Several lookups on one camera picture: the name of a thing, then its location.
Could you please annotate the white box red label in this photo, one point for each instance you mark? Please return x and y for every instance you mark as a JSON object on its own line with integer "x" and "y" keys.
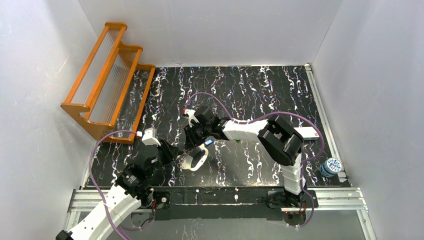
{"x": 308, "y": 133}

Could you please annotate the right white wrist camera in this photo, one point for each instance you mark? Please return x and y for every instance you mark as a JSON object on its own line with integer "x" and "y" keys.
{"x": 189, "y": 114}

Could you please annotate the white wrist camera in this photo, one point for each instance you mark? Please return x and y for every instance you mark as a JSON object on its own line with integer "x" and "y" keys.
{"x": 189, "y": 114}
{"x": 149, "y": 137}

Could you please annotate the blue white tape roll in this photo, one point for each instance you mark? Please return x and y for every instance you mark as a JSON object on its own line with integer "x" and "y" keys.
{"x": 331, "y": 167}

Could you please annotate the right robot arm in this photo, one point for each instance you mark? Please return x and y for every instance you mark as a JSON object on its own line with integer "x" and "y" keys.
{"x": 280, "y": 140}

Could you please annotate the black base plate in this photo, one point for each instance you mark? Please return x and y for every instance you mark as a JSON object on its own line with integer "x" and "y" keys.
{"x": 282, "y": 198}
{"x": 157, "y": 200}

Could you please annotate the aluminium frame rail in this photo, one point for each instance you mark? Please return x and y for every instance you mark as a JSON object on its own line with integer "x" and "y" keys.
{"x": 224, "y": 199}

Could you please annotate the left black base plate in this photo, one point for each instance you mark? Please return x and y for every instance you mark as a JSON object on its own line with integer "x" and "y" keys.
{"x": 157, "y": 200}

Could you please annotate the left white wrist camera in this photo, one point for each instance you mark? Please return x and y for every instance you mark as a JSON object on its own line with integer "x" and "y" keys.
{"x": 149, "y": 137}

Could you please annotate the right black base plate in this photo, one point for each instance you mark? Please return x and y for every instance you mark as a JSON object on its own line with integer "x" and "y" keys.
{"x": 282, "y": 198}

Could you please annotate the blue key tag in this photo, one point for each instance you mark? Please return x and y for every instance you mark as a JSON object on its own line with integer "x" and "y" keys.
{"x": 208, "y": 142}

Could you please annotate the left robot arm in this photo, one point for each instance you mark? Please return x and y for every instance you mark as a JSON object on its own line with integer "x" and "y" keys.
{"x": 133, "y": 189}

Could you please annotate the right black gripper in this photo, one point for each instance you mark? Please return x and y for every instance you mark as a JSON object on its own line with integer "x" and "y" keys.
{"x": 192, "y": 135}

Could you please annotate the orange wooden rack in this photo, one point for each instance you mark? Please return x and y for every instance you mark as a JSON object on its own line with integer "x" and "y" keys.
{"x": 102, "y": 88}

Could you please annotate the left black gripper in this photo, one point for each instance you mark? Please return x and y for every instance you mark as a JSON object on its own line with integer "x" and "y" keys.
{"x": 171, "y": 151}

